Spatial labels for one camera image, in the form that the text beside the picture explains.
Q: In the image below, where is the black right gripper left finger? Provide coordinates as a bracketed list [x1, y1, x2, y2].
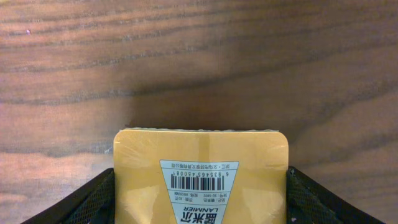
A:
[23, 168, 115, 224]

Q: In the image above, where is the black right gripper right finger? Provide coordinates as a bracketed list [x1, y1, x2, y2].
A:
[286, 166, 384, 224]

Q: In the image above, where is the yellow sticky note pad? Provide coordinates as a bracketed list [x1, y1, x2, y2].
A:
[114, 128, 289, 224]

